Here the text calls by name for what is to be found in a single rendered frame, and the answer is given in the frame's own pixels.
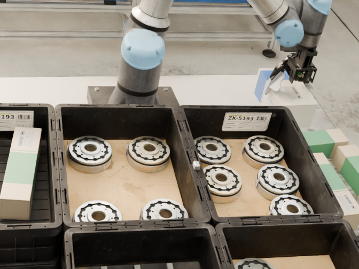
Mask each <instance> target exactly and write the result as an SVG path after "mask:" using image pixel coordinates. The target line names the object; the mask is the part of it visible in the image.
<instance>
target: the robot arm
mask: <svg viewBox="0 0 359 269"><path fill-rule="evenodd" d="M247 1H248V2H249V3H250V5H251V6H252V8H253V9H254V10H255V11H256V12H257V13H258V15H259V16H260V17H261V18H262V20H263V21H264V22H265V23H266V24H267V26H268V27H269V28H270V29H271V30H272V32H273V33H274V34H275V39H276V40H277V42H278V43H279V44H280V51H284V52H296V53H291V55H287V57H286V58H284V60H283V61H282V62H281V63H279V64H278V65H277V66H276V67H275V68H274V70H273V71H272V73H271V75H270V77H269V80H268V82H267V85H266V88H265V91H264V94H265V95H266V94H267V93H268V92H269V91H270V90H271V89H272V90H274V91H275V92H278V91H279V90H280V89H281V82H282V80H283V79H284V78H285V76H286V75H285V73H284V71H285V70H286V72H287V74H288V75H289V79H288V80H289V81H290V82H291V84H293V81H298V82H303V83H304V85H305V86H306V88H307V89H308V91H309V92H310V89H312V90H313V91H314V90H315V89H314V87H313V85H312V83H313V80H314V77H315V75H316V72H317V68H316V67H315V65H314V64H313V63H312V60H313V57H314V56H317V54H318V52H317V50H316V48H317V46H318V44H319V40H320V38H321V35H322V32H323V29H324V26H325V23H326V20H327V17H328V15H329V14H330V8H331V4H332V0H247ZM172 3H173V0H141V2H140V4H139V5H138V6H135V7H134V8H133V9H132V11H131V14H130V17H129V19H128V20H127V22H126V24H125V26H124V29H123V41H122V44H121V57H120V65H119V73H118V81H117V85H116V87H115V89H114V91H113V93H112V95H111V96H110V98H109V101H108V104H137V105H159V104H160V101H159V96H158V86H159V80H160V74H161V69H162V62H163V59H164V56H165V43H164V39H165V36H166V33H167V31H168V28H169V25H170V20H169V18H168V13H169V10H170V8H171V5H172ZM313 71H314V72H315V73H314V76H313V79H312V78H311V76H312V73H313Z"/></svg>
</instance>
